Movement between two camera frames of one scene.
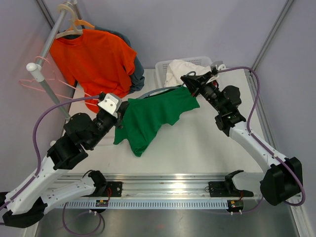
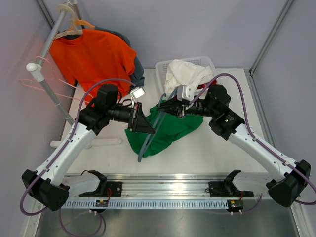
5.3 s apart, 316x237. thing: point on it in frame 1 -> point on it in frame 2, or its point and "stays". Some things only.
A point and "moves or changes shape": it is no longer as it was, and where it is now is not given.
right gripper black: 194,83 -> 174,108
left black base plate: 114,188 stays
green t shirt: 141,118 moves or changes shape
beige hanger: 74,31 stays
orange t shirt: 98,62 stays
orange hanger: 79,22 stays
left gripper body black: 119,118 -> 132,124
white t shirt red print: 177,68 stays
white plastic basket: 162,67 stays
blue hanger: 153,92 -> 158,122
